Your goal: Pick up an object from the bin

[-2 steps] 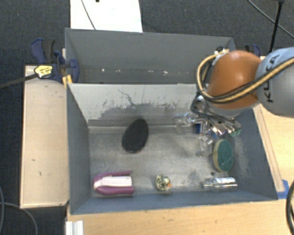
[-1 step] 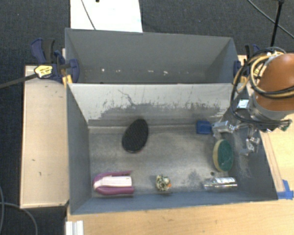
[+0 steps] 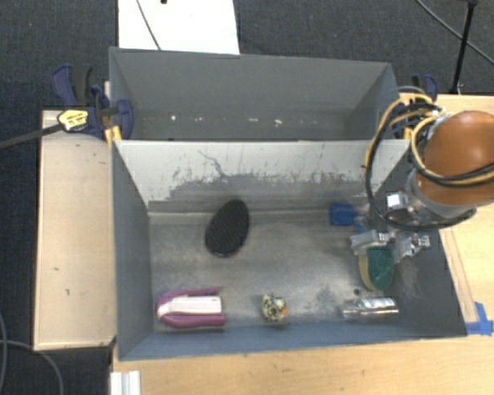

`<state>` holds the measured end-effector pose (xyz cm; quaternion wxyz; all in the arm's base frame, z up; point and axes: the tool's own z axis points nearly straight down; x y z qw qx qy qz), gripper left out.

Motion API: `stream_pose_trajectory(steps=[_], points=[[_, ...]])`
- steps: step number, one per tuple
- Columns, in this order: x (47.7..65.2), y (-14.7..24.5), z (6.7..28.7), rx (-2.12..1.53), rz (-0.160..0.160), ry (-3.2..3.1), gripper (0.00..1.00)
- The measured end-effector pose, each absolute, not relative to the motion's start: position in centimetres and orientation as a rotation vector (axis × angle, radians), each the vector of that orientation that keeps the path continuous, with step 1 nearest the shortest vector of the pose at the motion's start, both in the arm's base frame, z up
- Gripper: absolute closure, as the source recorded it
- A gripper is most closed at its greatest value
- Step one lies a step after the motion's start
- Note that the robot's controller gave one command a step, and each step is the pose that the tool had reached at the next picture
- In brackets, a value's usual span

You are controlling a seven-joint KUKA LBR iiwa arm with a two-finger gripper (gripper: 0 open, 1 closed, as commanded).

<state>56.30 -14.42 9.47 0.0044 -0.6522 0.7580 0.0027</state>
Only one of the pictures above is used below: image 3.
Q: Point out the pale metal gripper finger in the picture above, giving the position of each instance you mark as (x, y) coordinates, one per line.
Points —
(407, 248)
(366, 241)

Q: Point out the green and yellow sponge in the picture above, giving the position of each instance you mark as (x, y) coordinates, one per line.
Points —
(379, 268)

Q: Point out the blue box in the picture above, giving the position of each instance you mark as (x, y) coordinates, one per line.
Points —
(341, 213)

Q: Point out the shiny silver tube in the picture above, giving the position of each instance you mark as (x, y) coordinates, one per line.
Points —
(369, 308)

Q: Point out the grey metal bin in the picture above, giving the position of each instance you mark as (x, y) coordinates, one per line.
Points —
(271, 241)

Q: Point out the spotted toy animal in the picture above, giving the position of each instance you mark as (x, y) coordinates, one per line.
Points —
(273, 308)

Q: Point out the black oval object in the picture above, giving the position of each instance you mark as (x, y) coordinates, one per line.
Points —
(227, 228)

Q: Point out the purple and white tool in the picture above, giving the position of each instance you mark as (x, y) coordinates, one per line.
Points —
(189, 308)

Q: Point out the pale wood board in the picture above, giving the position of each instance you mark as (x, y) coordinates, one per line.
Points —
(74, 229)

